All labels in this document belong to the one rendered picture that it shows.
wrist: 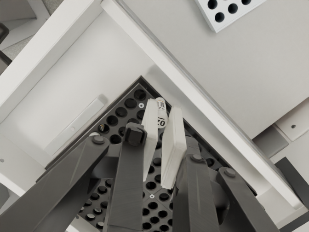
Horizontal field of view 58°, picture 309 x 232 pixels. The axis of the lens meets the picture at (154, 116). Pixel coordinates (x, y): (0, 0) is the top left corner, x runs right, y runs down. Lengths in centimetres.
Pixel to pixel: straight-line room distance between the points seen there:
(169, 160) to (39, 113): 27
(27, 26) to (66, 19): 102
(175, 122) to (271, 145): 32
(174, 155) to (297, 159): 30
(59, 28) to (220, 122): 19
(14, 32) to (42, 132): 93
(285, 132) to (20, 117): 40
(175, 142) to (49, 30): 16
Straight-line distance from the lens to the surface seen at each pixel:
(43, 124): 40
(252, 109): 47
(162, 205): 36
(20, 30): 129
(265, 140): 51
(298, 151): 45
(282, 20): 45
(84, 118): 37
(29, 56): 28
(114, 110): 30
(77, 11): 26
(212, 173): 16
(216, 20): 42
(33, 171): 42
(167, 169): 17
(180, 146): 16
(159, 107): 23
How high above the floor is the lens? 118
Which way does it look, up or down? 68 degrees down
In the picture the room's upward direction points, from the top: 178 degrees counter-clockwise
